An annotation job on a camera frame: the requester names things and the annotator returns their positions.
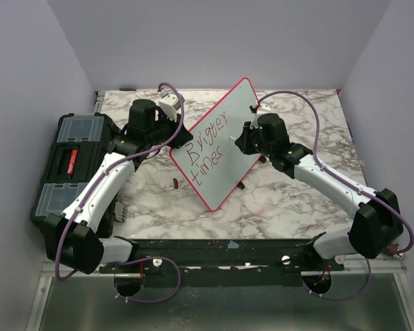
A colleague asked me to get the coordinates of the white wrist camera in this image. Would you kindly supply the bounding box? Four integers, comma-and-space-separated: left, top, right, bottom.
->
158, 90, 180, 122
250, 103, 271, 129

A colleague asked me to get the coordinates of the pink framed whiteboard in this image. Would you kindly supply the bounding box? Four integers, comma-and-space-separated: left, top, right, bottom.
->
169, 77, 259, 211

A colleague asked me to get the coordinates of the black mounting rail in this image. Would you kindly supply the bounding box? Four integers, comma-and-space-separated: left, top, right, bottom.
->
99, 239, 344, 288

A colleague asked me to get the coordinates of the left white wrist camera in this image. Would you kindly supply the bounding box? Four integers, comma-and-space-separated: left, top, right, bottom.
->
158, 90, 180, 122

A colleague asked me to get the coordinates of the red marker cap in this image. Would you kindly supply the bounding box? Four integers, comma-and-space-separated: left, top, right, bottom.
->
172, 178, 179, 189

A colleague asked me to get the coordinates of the brown cable connector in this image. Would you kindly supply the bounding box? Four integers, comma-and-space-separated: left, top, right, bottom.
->
386, 245, 404, 259

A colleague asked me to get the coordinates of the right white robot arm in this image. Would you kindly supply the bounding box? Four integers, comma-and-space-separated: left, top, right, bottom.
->
235, 113, 404, 270

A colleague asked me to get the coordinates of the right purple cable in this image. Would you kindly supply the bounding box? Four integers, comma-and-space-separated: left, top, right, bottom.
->
257, 90, 414, 300

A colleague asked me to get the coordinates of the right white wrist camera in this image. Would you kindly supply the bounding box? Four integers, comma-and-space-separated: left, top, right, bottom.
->
250, 103, 271, 129

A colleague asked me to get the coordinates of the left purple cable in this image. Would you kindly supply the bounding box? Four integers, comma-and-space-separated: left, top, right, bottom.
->
54, 81, 186, 304

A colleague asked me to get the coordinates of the purple cable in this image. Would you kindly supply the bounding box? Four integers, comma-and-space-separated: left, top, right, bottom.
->
257, 90, 414, 300
54, 81, 186, 304

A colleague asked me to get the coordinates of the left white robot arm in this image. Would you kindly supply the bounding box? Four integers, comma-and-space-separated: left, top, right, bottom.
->
41, 94, 193, 274

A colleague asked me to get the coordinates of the black whiteboard stand clip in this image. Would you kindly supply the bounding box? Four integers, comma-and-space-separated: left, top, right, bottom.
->
237, 181, 246, 190

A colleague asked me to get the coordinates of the black plastic toolbox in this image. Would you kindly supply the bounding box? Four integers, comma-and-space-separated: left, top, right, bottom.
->
30, 113, 120, 233

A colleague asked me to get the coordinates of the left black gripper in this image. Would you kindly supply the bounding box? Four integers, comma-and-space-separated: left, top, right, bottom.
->
146, 110, 193, 149

